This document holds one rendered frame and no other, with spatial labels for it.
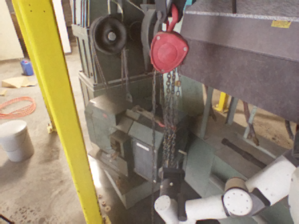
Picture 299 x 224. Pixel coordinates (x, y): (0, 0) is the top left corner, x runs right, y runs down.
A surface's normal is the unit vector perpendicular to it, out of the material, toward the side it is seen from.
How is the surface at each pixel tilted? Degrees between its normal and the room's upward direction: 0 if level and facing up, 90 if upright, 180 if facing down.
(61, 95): 90
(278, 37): 78
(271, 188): 62
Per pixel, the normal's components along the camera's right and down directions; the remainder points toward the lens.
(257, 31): -0.82, 0.10
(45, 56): 0.55, 0.43
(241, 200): -0.41, -0.01
